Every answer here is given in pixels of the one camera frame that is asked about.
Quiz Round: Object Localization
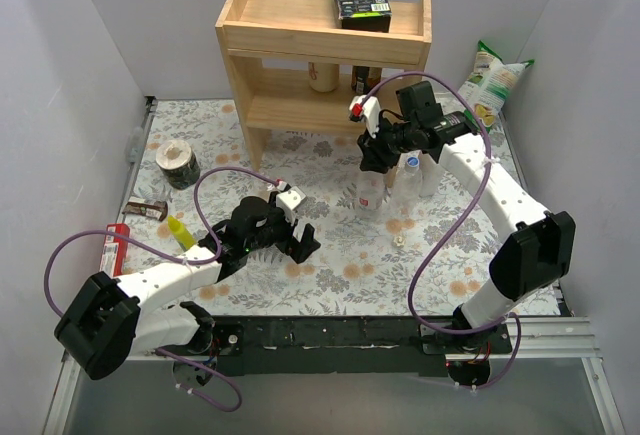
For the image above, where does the yellow-green glue bottle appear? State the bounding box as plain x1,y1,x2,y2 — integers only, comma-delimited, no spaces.
167,215,197,252

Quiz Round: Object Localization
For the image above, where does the red rectangular box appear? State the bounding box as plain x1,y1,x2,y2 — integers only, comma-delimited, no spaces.
100,223,130,277

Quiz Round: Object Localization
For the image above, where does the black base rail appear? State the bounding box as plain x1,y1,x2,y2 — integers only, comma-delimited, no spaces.
159,314,516,381

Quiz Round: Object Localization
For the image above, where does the small metallic bottle cap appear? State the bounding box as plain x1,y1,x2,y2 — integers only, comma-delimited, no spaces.
393,235,406,248

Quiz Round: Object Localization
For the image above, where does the dark jar on shelf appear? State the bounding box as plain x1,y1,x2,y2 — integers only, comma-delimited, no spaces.
351,66,382,95

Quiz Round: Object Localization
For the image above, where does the cream bottle on shelf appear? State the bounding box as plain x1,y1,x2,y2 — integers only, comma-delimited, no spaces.
308,62,340,93

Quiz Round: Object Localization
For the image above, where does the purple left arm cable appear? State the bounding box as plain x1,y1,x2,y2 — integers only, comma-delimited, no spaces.
43,166,289,413

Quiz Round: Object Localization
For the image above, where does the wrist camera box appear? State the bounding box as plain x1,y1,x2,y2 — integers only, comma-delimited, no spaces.
276,186,306,219
349,95,381,139

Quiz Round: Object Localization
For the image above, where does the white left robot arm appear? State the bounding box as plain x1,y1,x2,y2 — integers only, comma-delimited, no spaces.
54,187,320,380

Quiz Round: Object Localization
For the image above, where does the light wooden shelf unit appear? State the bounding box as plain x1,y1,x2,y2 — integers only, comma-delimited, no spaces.
216,0,432,169

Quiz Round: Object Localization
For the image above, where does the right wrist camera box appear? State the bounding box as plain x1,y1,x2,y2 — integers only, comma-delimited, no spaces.
349,95,381,139

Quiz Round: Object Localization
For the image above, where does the green chips bag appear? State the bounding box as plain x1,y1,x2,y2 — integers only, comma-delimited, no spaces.
458,40,535,131

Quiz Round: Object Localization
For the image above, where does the clear red-label water bottle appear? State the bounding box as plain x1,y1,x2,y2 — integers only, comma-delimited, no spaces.
355,171,386,220

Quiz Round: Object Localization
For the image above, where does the floral patterned table mat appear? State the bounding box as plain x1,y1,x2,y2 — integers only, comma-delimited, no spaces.
133,100,499,316

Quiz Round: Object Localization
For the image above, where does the brown chocolate bar wrapper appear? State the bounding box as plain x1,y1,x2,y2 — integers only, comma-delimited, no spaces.
122,197,168,222

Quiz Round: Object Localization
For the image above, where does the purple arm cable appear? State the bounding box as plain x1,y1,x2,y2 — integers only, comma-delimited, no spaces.
359,71,522,389
43,166,289,413

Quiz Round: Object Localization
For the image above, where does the tape roll with black band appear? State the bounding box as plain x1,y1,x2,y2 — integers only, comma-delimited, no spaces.
155,139,200,190

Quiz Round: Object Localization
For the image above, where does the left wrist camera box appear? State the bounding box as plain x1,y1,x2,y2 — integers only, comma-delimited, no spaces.
276,186,306,219

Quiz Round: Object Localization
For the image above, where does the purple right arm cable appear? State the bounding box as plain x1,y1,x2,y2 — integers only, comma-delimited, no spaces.
359,71,522,389

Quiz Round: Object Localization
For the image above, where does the blue white Pocari cap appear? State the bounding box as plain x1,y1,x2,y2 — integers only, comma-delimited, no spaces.
405,156,420,169

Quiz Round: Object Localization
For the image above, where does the white bottle with black cap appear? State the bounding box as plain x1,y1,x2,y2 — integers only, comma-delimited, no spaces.
420,156,443,198

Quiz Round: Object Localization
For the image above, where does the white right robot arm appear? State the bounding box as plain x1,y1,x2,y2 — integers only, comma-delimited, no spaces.
349,81,576,353

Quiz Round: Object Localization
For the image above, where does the clear Pocari Sweat bottle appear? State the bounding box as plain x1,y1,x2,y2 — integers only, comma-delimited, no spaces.
390,160,422,217

